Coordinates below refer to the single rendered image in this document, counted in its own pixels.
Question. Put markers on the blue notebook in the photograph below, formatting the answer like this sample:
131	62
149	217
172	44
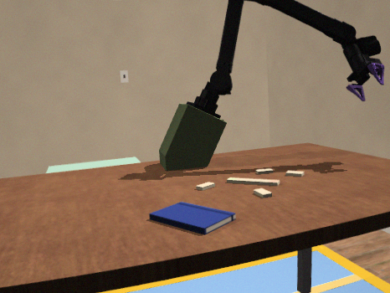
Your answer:
192	217

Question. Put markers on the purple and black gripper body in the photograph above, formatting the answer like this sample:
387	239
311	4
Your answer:
359	68

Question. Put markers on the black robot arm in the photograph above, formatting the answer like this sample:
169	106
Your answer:
331	27

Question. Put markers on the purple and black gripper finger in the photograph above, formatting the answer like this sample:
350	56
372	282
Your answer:
353	88
377	67

